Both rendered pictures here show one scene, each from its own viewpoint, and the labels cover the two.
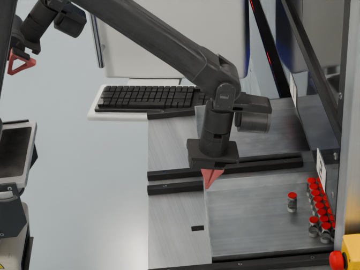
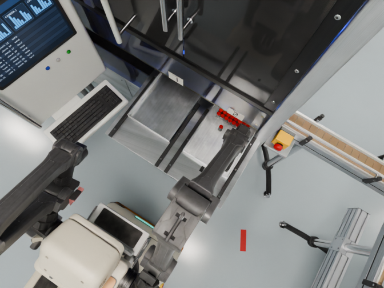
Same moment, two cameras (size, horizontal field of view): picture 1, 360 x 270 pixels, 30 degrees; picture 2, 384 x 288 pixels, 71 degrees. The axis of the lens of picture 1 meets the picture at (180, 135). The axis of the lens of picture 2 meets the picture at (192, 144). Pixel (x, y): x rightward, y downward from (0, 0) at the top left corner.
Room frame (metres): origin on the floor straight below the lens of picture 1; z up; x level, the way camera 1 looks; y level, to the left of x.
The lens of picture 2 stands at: (1.10, 0.23, 2.20)
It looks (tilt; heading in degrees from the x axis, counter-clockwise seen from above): 74 degrees down; 297
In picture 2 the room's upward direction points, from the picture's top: 5 degrees clockwise
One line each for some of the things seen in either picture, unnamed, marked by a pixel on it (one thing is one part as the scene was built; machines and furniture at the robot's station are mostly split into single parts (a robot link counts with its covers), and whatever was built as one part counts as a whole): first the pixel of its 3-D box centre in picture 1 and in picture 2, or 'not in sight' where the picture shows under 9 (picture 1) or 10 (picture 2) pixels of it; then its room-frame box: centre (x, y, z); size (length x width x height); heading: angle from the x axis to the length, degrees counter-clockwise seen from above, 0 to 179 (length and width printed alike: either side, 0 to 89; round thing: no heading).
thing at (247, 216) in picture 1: (280, 215); (222, 136); (1.15, -0.21, 0.90); 0.34 x 0.26 x 0.04; 89
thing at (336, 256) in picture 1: (339, 261); (278, 146); (0.90, -0.28, 1.00); 0.04 x 0.04 x 0.04; 89
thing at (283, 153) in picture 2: not in sight; (280, 140); (0.88, -0.37, 0.87); 0.14 x 0.13 x 0.02; 89
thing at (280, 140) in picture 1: (260, 131); (167, 103); (1.49, -0.22, 0.90); 0.34 x 0.26 x 0.04; 89
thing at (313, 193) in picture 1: (318, 209); (231, 123); (1.15, -0.30, 0.91); 0.18 x 0.02 x 0.05; 179
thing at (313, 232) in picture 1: (313, 226); not in sight; (1.09, -0.28, 0.91); 0.02 x 0.02 x 0.05
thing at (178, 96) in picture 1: (158, 98); (86, 116); (1.84, 0.06, 0.82); 0.40 x 0.14 x 0.02; 78
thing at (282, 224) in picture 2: not in sight; (311, 241); (0.20, -0.14, 0.07); 0.50 x 0.08 x 0.14; 179
